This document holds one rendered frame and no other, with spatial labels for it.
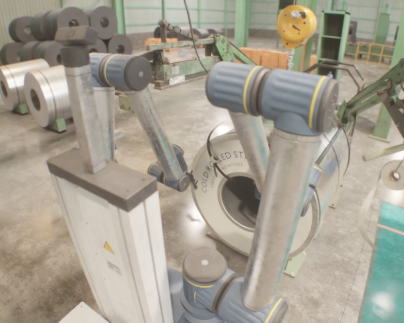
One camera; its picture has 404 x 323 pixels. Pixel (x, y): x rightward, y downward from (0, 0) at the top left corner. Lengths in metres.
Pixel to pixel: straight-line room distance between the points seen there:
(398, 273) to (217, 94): 2.83
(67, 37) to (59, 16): 12.37
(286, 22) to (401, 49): 4.82
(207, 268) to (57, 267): 2.11
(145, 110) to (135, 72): 0.20
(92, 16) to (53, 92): 8.24
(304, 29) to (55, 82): 5.32
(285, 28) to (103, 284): 1.52
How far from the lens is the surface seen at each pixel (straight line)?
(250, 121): 0.91
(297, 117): 0.72
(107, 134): 1.39
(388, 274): 3.23
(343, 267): 3.06
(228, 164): 2.17
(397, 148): 1.53
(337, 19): 8.07
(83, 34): 0.69
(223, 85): 0.81
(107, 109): 1.36
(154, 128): 1.31
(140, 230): 0.77
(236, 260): 2.84
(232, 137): 2.05
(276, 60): 13.10
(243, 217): 2.50
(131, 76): 1.13
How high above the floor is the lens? 2.13
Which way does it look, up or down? 29 degrees down
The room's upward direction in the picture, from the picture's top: straight up
